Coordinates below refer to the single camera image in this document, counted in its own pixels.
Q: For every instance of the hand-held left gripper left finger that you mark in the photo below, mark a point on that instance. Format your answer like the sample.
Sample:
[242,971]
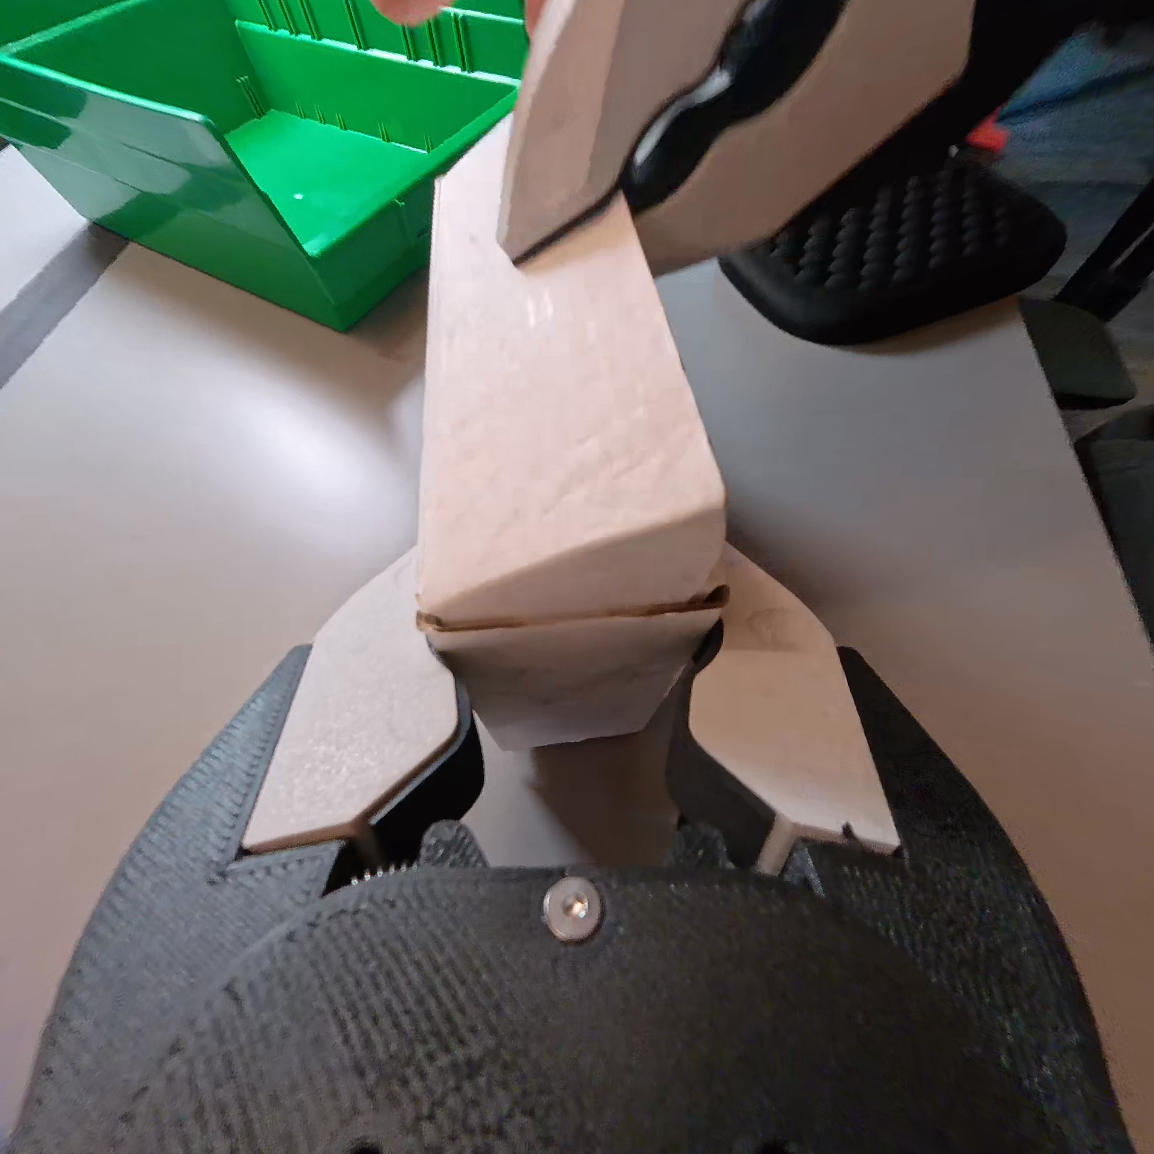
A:
[362,721]

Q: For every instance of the grey desk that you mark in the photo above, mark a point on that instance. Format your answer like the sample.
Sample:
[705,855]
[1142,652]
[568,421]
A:
[181,505]
[28,226]

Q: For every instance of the person's leg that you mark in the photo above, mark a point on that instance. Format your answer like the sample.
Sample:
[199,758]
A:
[1092,91]

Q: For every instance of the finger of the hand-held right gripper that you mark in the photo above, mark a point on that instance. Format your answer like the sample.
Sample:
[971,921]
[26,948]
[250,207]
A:
[595,99]
[839,117]

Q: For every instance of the white cardboard mailer box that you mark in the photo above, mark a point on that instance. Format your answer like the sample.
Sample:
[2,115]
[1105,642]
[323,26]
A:
[560,433]

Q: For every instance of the person's right hand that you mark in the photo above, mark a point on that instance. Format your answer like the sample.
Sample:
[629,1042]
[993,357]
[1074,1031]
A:
[410,9]

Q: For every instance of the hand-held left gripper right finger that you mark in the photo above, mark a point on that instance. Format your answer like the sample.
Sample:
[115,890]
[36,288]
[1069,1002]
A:
[793,721]

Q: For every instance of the green plastic bin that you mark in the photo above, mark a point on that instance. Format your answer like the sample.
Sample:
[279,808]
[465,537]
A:
[297,154]

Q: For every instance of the black mesh cushion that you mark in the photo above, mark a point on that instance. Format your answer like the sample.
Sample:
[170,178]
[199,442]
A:
[919,262]

